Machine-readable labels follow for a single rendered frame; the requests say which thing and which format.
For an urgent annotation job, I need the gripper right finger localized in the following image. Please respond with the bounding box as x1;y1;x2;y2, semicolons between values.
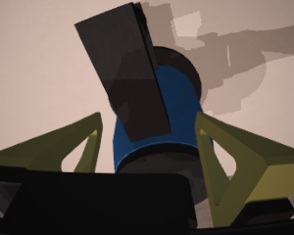
195;112;294;227

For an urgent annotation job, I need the black round disk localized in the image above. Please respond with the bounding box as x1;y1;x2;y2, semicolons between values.
154;46;202;101

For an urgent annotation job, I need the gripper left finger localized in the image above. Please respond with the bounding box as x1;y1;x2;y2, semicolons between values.
0;112;103;172

